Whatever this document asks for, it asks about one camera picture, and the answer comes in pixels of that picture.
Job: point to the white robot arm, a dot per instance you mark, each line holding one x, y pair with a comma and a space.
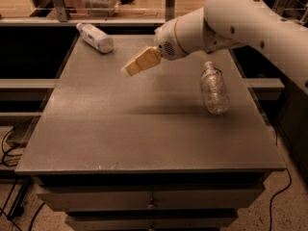
222, 24

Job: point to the grey metal shelf frame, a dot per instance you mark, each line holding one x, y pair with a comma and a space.
45, 12

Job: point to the clear plastic storage box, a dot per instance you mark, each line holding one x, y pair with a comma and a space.
101, 7

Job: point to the blue white plastic bottle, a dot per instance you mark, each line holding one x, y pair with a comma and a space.
95, 37

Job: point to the clear plastic water bottle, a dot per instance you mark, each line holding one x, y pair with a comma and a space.
213, 89

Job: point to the grey metal drawer cabinet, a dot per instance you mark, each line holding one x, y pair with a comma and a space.
142, 153

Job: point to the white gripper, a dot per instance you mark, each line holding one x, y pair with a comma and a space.
166, 39

